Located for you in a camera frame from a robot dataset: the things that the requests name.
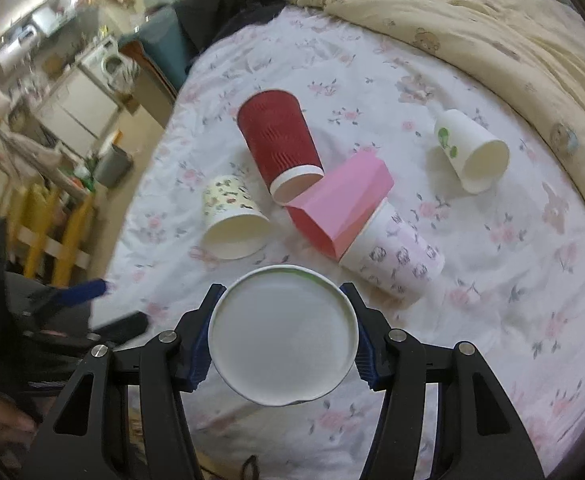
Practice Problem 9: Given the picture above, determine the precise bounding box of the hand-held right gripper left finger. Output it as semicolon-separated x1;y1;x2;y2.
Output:
20;283;228;480

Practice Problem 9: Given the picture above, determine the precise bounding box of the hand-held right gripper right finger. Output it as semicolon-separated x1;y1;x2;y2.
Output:
339;282;546;480

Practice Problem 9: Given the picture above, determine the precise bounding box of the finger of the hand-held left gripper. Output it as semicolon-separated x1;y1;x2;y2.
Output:
88;311;149;347
26;279;111;313

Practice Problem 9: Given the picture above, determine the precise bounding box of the plain white paper cup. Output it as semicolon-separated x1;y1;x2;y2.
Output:
207;264;361;407

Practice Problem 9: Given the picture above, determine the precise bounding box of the white cup with pink print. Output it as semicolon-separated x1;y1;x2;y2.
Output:
338;200;446;307

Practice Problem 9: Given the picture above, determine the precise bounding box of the cream cup with small print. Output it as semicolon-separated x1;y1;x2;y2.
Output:
201;174;271;261

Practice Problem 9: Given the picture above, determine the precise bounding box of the red ribbed paper cup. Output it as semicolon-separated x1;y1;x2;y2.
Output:
236;89;325;206

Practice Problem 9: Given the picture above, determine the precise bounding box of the white cup with green print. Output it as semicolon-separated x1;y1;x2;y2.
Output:
433;108;511;195

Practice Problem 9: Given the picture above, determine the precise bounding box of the yellow wooden fence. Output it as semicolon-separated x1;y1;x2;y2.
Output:
6;181;96;287

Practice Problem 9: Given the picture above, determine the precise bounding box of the grey trash bin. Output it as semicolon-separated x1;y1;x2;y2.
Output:
93;143;134;189

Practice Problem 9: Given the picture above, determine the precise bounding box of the floral bed sheet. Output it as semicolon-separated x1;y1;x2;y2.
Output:
90;4;585;477

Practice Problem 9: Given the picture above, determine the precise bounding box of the pink paper carton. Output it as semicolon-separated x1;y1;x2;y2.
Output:
284;152;394;261

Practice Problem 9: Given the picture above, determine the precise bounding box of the white cabinet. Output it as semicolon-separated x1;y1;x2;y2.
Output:
36;66;124;157

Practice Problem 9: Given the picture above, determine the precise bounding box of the white washing machine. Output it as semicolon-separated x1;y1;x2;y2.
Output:
79;36;139;97

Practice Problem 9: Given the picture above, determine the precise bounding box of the teal storage bin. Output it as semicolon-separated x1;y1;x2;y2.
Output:
131;7;199;92

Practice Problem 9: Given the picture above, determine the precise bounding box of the dark clothing pile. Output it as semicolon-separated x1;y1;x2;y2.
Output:
171;0;294;63

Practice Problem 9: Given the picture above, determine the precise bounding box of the beige printed quilt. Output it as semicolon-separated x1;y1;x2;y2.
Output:
279;0;585;243

